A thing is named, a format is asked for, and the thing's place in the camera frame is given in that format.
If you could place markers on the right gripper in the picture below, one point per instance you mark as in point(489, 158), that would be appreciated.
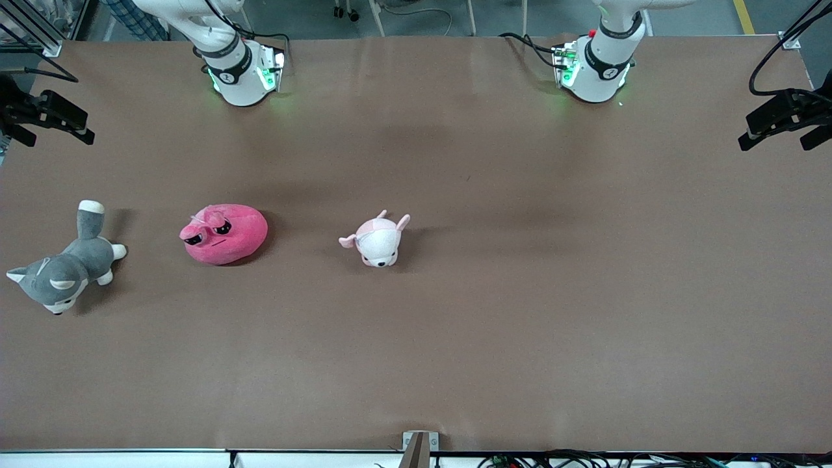
point(19, 106)

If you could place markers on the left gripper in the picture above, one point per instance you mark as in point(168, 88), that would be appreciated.
point(803, 104)

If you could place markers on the hot pink round plush toy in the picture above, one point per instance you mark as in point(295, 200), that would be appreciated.
point(227, 240)

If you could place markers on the blue plaid clothed person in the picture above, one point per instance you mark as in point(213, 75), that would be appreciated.
point(140, 23)

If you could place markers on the grey white husky plush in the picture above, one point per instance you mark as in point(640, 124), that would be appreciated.
point(68, 273)

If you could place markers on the black chair castor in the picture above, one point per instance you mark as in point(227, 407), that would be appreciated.
point(344, 12)

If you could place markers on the pale pink plush dog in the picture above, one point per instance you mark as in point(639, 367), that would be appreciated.
point(377, 244)

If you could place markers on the brown table cover sheet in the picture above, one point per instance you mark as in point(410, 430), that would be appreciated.
point(455, 357)

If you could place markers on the aluminium frame post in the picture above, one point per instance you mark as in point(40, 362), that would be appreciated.
point(45, 40)
point(790, 40)

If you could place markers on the white frame leg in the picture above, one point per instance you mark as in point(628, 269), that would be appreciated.
point(376, 18)
point(522, 18)
point(470, 18)

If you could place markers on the grey metal table bracket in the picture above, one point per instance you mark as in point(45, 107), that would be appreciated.
point(419, 448)

